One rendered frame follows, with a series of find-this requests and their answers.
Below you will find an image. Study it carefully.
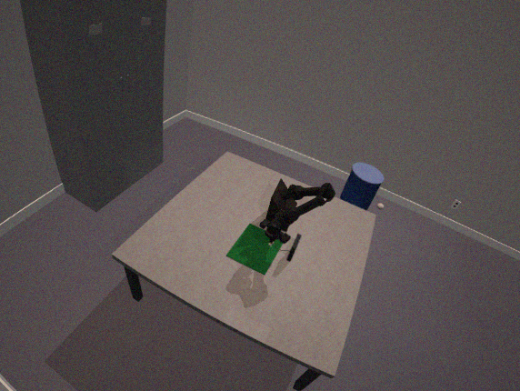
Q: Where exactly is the green circuit board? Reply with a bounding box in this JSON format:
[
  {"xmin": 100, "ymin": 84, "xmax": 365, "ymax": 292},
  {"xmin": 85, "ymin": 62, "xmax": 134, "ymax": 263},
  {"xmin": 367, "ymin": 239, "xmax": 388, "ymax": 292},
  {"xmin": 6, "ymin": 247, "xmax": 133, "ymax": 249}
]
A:
[{"xmin": 226, "ymin": 224, "xmax": 283, "ymax": 275}]

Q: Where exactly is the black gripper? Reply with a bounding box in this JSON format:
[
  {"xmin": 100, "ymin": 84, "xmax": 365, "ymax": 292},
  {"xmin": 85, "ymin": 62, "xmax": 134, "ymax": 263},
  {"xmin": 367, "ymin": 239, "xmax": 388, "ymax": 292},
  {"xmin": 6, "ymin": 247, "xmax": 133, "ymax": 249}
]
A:
[{"xmin": 259, "ymin": 219, "xmax": 291, "ymax": 244}]

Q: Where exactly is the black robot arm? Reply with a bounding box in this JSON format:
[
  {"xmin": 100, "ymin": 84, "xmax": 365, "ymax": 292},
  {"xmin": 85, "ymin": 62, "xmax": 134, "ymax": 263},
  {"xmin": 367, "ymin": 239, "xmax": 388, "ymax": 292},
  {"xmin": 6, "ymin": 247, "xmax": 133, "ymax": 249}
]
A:
[{"xmin": 265, "ymin": 183, "xmax": 335, "ymax": 239}]

